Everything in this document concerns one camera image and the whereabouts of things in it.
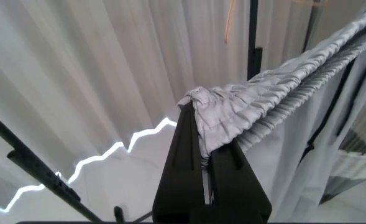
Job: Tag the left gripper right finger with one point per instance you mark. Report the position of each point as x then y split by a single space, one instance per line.
235 186

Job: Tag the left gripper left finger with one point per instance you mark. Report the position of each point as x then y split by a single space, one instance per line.
179 174

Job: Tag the pale grey shorts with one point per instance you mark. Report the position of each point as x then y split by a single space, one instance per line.
248 105

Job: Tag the black clothes rack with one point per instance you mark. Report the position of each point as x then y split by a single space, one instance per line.
253 31

